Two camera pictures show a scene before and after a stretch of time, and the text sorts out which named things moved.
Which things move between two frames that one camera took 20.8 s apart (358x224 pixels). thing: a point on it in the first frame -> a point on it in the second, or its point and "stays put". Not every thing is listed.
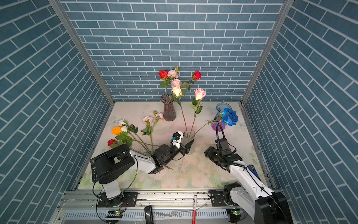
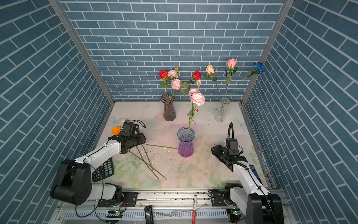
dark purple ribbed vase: [169, 114] stays put
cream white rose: [177, 91] -> [210, 70]
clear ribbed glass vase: [189, 135] -> [221, 112]
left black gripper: [185, 150] -> [142, 138]
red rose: [196, 76] stays put
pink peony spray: [148, 121] -> [197, 98]
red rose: [163, 74] stays put
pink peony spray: [175, 82] stays put
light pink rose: [199, 93] -> [231, 64]
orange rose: [116, 130] stays put
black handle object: [148, 214] stays put
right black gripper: [211, 150] -> [216, 151]
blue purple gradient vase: [220, 108] -> [185, 135]
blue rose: [228, 116] -> [258, 67]
